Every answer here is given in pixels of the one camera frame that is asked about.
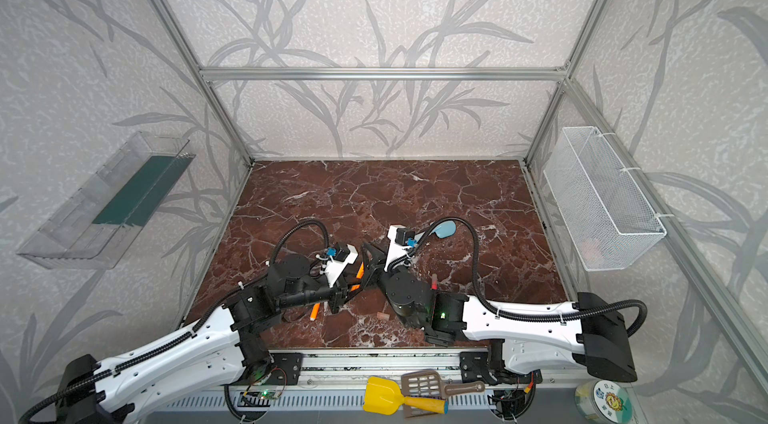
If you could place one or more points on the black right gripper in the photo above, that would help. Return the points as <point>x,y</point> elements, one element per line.
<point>382,271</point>

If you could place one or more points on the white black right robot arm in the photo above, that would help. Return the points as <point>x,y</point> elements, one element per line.
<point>523,338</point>

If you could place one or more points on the light blue toy shovel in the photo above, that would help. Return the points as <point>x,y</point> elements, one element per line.
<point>444,229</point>

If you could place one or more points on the clear plastic wall tray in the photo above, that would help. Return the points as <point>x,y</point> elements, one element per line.
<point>95,227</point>

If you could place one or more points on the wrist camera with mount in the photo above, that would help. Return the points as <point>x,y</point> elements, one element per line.
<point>336,259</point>
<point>401,241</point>

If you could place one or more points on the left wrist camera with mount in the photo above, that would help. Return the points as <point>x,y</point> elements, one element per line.
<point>336,259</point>

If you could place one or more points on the short orange highlighter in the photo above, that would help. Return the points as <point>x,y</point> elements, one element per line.
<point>358,278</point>
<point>315,311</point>

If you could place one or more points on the brown toy spatula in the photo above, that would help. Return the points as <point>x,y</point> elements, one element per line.
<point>429,384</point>

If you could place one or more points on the green circuit board with wires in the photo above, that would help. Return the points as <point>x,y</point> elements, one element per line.
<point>259,397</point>

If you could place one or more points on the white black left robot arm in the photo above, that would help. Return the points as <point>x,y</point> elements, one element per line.
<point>222,347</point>

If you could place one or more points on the yellow toy shovel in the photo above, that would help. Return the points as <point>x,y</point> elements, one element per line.
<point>384,396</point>

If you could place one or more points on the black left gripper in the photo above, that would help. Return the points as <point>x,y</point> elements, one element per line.
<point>343,290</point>

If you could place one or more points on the aluminium cage frame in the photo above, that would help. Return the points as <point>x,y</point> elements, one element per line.
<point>742,335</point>

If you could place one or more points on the white wire mesh basket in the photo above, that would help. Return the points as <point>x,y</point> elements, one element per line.
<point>609,219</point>

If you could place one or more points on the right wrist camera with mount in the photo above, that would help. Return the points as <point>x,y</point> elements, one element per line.
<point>401,241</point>

